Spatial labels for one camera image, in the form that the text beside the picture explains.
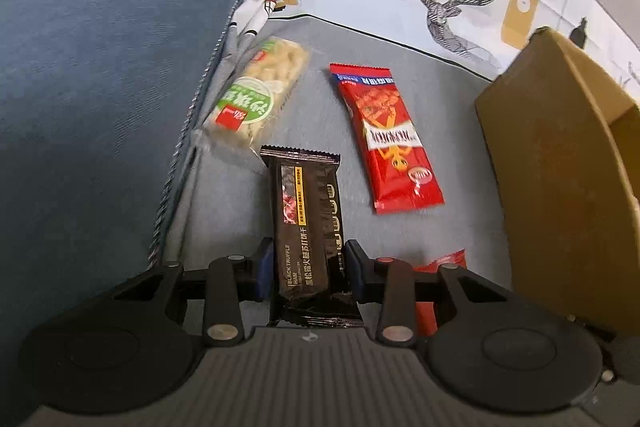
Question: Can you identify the dark brown chocolate bar packet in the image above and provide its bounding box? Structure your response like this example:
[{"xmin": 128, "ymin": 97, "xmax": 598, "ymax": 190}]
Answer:
[{"xmin": 259, "ymin": 145, "xmax": 363, "ymax": 329}]

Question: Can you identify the small red snack packet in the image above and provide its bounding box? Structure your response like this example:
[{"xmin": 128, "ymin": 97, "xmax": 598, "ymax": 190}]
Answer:
[{"xmin": 414, "ymin": 249, "xmax": 466, "ymax": 337}]

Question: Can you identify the white peanut candy packet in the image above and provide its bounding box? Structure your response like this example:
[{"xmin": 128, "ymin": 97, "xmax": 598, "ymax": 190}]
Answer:
[{"xmin": 204, "ymin": 37, "xmax": 310, "ymax": 150}]

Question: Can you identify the brown cardboard box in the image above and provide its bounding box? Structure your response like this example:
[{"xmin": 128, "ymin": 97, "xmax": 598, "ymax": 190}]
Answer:
[{"xmin": 475, "ymin": 27, "xmax": 639, "ymax": 336}]

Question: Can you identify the grey deer print sofa cover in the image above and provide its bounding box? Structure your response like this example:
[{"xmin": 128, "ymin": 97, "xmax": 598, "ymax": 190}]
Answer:
[{"xmin": 146, "ymin": 0, "xmax": 640, "ymax": 323}]

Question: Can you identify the blue sofa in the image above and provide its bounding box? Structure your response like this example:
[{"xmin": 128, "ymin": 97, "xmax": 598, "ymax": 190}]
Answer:
[{"xmin": 1, "ymin": 0, "xmax": 235, "ymax": 426}]

